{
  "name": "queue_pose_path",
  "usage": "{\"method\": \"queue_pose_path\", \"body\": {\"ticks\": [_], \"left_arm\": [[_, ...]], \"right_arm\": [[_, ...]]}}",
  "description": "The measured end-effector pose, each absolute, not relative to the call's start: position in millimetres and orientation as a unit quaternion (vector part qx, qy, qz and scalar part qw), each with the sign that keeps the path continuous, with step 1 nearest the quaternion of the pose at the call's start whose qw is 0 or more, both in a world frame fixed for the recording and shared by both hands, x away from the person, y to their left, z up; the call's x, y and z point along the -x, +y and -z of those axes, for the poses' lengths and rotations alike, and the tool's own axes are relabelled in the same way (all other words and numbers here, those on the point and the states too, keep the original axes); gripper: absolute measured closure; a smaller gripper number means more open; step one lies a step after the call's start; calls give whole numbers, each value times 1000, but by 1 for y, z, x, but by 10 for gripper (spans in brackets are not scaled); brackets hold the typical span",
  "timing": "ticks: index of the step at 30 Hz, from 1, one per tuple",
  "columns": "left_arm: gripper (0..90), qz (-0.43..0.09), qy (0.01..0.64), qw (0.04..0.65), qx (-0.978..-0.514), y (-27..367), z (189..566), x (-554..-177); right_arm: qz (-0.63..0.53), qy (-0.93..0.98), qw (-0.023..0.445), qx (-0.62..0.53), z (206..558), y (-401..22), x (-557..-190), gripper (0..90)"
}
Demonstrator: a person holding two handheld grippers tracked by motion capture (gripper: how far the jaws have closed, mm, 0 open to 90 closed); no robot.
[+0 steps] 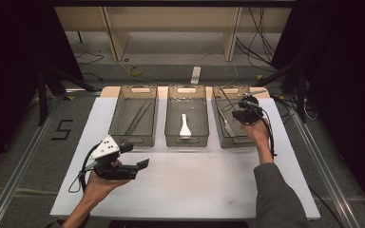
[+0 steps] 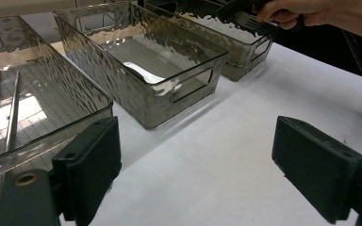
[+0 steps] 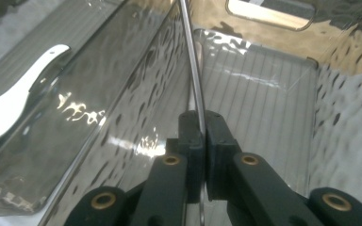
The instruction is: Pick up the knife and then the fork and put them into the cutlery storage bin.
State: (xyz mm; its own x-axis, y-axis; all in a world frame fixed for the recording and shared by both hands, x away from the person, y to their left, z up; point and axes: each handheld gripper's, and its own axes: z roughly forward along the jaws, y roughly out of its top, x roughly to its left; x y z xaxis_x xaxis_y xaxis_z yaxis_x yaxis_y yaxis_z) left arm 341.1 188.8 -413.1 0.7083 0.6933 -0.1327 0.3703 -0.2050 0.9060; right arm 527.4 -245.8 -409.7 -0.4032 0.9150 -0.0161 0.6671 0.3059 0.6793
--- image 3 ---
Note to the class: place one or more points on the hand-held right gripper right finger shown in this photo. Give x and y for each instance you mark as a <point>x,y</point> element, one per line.
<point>223,157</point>

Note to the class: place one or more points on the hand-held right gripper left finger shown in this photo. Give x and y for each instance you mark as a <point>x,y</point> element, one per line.
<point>188,150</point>

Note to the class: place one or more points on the transparent grey plastic bin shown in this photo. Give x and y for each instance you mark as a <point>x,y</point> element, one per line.
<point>264,103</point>
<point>44,141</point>

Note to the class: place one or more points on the white ceramic spoon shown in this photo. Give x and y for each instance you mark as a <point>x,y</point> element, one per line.
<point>6,109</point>

